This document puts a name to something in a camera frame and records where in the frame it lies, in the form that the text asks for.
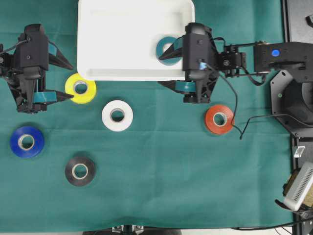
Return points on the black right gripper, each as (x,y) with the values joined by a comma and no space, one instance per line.
(200,88)

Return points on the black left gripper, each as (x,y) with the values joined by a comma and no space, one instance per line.
(25,92)

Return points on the yellow tape roll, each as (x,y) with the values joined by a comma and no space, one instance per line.
(83,90)

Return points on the teal tape roll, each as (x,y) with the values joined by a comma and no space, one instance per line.
(162,46)

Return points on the white tape roll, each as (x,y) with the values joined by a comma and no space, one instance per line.
(117,115)

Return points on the blue tape roll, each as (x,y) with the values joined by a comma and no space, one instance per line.
(27,142)

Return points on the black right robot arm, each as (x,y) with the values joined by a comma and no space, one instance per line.
(291,88)

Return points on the white plastic case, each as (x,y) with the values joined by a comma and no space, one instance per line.
(117,39)

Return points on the red tape roll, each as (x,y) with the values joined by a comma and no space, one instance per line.
(218,119)

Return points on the black tape roll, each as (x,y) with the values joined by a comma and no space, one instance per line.
(80,171)

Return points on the green table cloth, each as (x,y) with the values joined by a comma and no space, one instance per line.
(165,170)

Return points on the white perforated box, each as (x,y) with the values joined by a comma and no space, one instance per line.
(300,187)

